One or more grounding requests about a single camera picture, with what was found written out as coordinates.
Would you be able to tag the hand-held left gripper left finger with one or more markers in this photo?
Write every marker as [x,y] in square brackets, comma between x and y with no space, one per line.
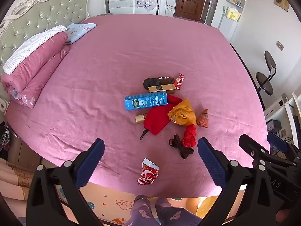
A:
[90,162]

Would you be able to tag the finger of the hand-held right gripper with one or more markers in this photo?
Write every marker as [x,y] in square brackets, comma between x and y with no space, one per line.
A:
[252,148]
[277,142]

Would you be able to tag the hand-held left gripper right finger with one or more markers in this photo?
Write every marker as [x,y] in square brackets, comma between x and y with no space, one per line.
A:
[211,162]

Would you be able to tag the orange liquid bottle gold cap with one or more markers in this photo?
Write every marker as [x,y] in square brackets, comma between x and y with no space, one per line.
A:
[140,119]

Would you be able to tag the long blue carton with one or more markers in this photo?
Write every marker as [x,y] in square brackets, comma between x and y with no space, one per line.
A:
[145,101]

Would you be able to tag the grey box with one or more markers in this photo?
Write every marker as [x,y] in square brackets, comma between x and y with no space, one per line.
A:
[274,125]

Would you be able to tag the white desk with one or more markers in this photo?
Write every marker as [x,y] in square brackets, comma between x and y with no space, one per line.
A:
[289,113]

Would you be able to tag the cartoon play mat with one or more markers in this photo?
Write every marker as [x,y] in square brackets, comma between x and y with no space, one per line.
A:
[108,200]

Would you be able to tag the orange pink sock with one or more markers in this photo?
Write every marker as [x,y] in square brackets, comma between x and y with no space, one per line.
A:
[203,120]

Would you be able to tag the yellow plastic stool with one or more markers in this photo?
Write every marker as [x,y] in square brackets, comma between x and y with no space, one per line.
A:
[204,207]

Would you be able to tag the yellow plastic bag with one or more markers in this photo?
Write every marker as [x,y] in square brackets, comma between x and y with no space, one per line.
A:
[183,114]

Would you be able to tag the red white snack wrapper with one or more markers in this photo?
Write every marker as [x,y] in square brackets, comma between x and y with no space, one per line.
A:
[148,173]

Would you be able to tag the black key clip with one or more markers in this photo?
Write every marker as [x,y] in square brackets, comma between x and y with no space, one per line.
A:
[143,134]

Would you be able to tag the black swivel chair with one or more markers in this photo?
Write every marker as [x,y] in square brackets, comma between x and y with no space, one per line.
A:
[264,80]

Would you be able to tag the wooden nightstand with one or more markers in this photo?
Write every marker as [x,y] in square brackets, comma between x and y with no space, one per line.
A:
[23,150]

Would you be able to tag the red cloth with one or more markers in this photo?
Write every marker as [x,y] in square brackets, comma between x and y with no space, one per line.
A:
[158,117]

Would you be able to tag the person's legs in purple pants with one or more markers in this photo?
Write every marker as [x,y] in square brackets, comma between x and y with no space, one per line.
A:
[152,211]

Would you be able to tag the tan patterned cloth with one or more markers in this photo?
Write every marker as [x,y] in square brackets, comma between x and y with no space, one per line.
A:
[14,179]

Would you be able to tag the small red snack wrapper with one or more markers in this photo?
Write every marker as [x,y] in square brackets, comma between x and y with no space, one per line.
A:
[179,81]

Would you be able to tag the bed with pink sheet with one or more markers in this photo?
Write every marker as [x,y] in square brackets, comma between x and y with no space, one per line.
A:
[105,75]

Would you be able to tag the tan cardboard box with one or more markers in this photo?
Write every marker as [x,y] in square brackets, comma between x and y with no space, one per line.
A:
[162,88]

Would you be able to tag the brown and grey sock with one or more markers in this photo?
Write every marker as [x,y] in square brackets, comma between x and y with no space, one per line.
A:
[154,82]

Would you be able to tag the folded pink quilt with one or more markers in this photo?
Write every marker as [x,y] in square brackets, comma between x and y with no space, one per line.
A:
[35,68]

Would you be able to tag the light blue patterned pillow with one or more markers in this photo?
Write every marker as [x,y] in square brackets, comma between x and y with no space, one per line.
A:
[78,31]

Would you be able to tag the green tufted headboard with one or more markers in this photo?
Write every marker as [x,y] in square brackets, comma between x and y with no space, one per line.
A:
[35,11]

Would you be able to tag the small white cabinet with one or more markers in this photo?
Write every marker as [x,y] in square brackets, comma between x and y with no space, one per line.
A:
[167,7]

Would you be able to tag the gold wall switch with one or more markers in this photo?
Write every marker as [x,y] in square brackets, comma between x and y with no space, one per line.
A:
[279,45]

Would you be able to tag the white wall shelf with pictures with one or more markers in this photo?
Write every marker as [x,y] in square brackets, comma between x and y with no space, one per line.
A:
[234,9]

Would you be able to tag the large wall picture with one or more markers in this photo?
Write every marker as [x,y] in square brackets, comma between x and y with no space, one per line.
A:
[281,0]

